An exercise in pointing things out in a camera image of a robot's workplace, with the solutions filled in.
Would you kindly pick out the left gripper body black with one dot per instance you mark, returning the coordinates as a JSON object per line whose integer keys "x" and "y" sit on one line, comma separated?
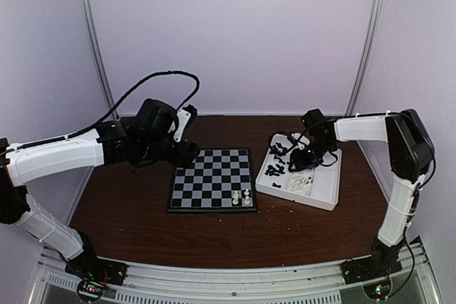
{"x": 154, "y": 149}

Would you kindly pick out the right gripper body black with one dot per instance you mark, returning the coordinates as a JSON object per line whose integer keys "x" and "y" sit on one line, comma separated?
{"x": 314, "y": 156}

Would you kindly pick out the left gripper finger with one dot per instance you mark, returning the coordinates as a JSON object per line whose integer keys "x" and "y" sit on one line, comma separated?
{"x": 190, "y": 146}
{"x": 190, "y": 157}

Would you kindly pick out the black white chessboard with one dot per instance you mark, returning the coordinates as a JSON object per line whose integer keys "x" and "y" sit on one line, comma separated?
{"x": 208, "y": 185}

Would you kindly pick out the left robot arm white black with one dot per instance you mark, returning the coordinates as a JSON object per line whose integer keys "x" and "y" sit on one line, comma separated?
{"x": 25, "y": 163}

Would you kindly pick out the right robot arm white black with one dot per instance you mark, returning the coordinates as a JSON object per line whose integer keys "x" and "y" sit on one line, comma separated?
{"x": 412, "y": 162}

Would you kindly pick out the black chess pieces upper cluster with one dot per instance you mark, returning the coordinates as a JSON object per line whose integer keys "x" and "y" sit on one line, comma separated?
{"x": 278, "y": 151}

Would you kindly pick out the black chess pieces cluster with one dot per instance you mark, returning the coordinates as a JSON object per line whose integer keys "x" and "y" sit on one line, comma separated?
{"x": 278, "y": 151}
{"x": 274, "y": 170}

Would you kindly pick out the white chess pieces pile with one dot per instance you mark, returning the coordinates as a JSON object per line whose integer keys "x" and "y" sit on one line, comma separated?
{"x": 300, "y": 184}

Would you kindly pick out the black chess pieces lower cluster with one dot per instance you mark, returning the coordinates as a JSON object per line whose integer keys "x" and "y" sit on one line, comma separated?
{"x": 274, "y": 170}

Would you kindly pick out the left controller board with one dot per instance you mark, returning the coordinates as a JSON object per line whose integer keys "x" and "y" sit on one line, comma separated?
{"x": 89, "y": 291}

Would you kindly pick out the controller board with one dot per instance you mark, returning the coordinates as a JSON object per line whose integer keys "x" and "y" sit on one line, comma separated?
{"x": 89, "y": 291}
{"x": 377, "y": 291}

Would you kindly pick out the right controller board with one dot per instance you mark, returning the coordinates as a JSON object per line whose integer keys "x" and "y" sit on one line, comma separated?
{"x": 377, "y": 291}

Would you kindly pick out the white plastic tray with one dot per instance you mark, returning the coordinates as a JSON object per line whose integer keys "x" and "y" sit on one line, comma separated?
{"x": 318, "y": 187}

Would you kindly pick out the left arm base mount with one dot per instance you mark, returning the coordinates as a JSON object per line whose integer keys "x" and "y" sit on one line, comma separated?
{"x": 90, "y": 267}

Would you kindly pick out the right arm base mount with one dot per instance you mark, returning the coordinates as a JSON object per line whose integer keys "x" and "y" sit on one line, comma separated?
{"x": 370, "y": 265}

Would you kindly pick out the aluminium front rail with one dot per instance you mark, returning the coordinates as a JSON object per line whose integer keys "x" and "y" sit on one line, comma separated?
{"x": 313, "y": 283}

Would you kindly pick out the right aluminium frame post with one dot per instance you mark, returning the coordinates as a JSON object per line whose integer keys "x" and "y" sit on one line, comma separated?
{"x": 372, "y": 27}

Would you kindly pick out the aluminium frame post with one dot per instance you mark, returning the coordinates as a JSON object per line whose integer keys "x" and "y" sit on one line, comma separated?
{"x": 96, "y": 53}
{"x": 372, "y": 27}

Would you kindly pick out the left aluminium frame post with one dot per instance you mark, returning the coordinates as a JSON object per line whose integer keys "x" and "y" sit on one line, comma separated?
{"x": 96, "y": 53}

